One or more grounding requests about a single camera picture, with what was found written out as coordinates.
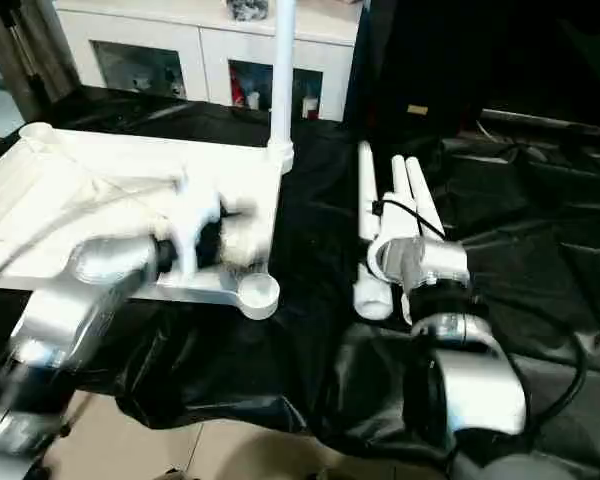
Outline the white plastic table top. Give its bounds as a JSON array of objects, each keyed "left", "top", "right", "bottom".
[{"left": 0, "top": 122, "right": 296, "bottom": 321}]

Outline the white plastic table leg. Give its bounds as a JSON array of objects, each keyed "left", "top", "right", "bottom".
[
  {"left": 390, "top": 154, "right": 434, "bottom": 326},
  {"left": 352, "top": 140, "right": 396, "bottom": 321},
  {"left": 268, "top": 0, "right": 299, "bottom": 151},
  {"left": 404, "top": 155, "right": 447, "bottom": 241}
]

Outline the black mat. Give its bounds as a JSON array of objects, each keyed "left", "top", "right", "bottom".
[{"left": 0, "top": 84, "right": 600, "bottom": 466}]

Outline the white glass door cabinet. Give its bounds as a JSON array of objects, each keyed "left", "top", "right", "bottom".
[{"left": 54, "top": 0, "right": 361, "bottom": 121}]

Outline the blue white patterned jar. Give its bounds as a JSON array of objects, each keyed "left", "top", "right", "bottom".
[{"left": 224, "top": 0, "right": 271, "bottom": 21}]

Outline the metal framed glass door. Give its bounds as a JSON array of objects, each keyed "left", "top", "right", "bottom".
[{"left": 0, "top": 0, "right": 81, "bottom": 139}]

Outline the long dark rod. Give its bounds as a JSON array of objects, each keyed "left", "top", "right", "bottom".
[{"left": 479, "top": 108, "right": 600, "bottom": 136}]

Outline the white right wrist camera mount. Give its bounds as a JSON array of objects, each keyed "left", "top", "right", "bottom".
[{"left": 367, "top": 192, "right": 426, "bottom": 286}]

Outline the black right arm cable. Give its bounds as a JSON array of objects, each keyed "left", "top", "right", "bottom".
[{"left": 372, "top": 199, "right": 589, "bottom": 426}]

